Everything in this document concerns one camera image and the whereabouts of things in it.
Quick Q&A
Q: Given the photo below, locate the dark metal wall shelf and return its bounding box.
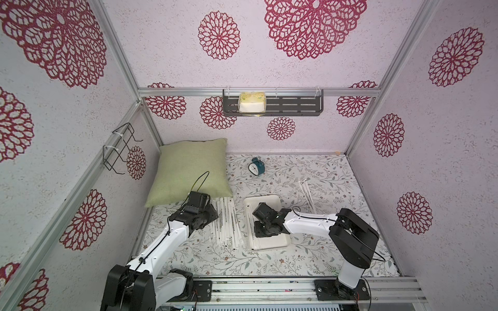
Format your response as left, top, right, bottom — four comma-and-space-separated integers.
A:
222, 89, 324, 117

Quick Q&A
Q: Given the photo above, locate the black wire wall rack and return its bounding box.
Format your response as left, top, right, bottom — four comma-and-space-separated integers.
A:
101, 122, 142, 175

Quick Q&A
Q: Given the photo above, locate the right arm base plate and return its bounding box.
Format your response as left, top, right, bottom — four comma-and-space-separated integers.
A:
314, 279, 371, 301

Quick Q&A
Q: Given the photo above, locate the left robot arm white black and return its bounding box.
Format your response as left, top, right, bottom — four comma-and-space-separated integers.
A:
101, 191, 218, 310

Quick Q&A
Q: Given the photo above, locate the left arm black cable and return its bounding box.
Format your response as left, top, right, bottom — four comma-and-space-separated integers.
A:
180, 170, 211, 207

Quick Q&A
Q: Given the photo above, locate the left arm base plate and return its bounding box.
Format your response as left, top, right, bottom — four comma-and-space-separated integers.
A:
168, 281, 213, 303

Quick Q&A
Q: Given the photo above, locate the green pillow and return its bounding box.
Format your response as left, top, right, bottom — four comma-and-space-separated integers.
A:
145, 138, 233, 208

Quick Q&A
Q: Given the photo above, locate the white storage tray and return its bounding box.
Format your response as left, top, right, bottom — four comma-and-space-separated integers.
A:
243, 194, 291, 251

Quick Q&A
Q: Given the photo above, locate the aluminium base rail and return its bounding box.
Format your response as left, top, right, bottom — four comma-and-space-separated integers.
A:
180, 277, 427, 310

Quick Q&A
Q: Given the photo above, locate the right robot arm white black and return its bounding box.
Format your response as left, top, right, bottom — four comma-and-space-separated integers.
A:
252, 203, 379, 290

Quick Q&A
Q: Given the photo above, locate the straw group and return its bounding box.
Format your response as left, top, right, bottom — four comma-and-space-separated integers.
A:
303, 181, 318, 214
298, 181, 315, 215

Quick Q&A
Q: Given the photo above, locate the teal alarm clock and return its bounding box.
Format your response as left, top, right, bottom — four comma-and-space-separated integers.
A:
248, 157, 265, 176

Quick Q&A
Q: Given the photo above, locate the straw pile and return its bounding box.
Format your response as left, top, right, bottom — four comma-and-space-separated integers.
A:
245, 209, 254, 250
227, 198, 239, 250
219, 198, 229, 247
223, 197, 233, 245
213, 218, 224, 246

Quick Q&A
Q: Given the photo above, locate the yellow sponge block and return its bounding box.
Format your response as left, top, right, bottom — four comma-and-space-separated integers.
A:
238, 92, 267, 114

